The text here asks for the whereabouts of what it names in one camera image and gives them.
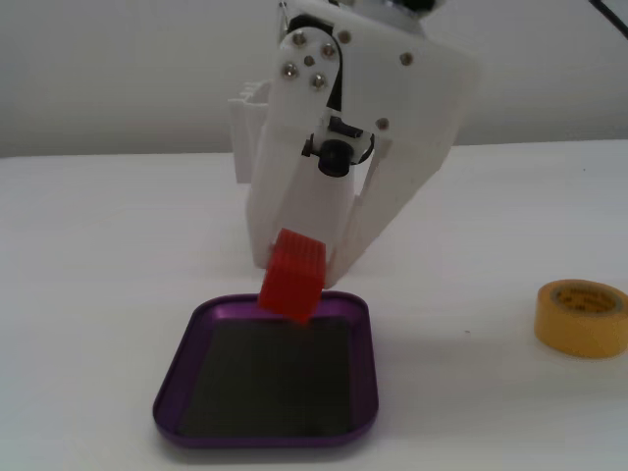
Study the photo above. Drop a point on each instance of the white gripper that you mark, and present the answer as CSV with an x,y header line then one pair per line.
x,y
407,105

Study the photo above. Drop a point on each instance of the red cube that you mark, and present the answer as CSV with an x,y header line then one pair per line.
x,y
293,282

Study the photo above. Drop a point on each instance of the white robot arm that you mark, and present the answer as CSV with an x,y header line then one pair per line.
x,y
392,9

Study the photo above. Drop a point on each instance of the white plastic pen holder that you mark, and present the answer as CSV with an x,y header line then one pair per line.
x,y
240,127

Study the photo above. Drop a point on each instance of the purple metal tray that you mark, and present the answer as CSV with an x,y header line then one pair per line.
x,y
196,343

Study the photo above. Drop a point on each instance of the yellow tape roll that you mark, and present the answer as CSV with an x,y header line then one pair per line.
x,y
569,329

